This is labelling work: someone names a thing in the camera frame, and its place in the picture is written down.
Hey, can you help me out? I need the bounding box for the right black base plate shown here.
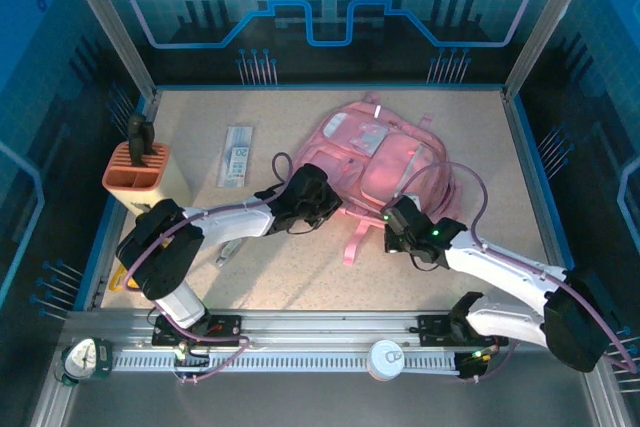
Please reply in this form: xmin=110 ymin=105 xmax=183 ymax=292
xmin=416 ymin=314 xmax=510 ymax=348

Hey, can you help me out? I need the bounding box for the white round can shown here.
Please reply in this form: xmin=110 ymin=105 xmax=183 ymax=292
xmin=365 ymin=338 xmax=406 ymax=381

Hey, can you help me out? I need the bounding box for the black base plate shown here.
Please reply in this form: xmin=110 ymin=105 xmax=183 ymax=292
xmin=416 ymin=314 xmax=510 ymax=348
xmin=151 ymin=314 xmax=245 ymax=348

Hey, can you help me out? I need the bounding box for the clear ruler set package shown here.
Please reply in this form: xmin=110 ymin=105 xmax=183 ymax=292
xmin=216 ymin=125 xmax=255 ymax=189

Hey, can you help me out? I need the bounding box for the aluminium frame post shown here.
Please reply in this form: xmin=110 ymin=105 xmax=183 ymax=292
xmin=502 ymin=0 xmax=604 ymax=101
xmin=54 ymin=0 xmax=160 ymax=103

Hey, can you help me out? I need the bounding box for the white slotted cable duct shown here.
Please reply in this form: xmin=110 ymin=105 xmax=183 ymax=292
xmin=110 ymin=349 xmax=460 ymax=374

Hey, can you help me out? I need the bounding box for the aluminium base beam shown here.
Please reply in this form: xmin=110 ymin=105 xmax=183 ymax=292
xmin=62 ymin=309 xmax=599 ymax=352

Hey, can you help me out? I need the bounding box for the black-handled knife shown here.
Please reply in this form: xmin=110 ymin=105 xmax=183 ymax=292
xmin=139 ymin=121 xmax=156 ymax=161
xmin=127 ymin=114 xmax=146 ymax=167

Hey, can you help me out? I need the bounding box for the small clear stationery tool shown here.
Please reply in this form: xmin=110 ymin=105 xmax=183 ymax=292
xmin=214 ymin=240 xmax=242 ymax=268

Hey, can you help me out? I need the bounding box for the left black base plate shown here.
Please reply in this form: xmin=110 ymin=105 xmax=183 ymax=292
xmin=151 ymin=314 xmax=245 ymax=348

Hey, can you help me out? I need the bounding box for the cream knife block orange top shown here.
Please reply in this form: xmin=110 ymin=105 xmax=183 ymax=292
xmin=102 ymin=141 xmax=194 ymax=213

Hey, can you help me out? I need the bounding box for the pink school backpack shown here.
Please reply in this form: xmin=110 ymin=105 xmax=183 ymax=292
xmin=294 ymin=91 xmax=464 ymax=268

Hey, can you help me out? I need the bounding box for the green dial clock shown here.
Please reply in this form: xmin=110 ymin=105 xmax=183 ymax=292
xmin=52 ymin=336 xmax=115 ymax=388

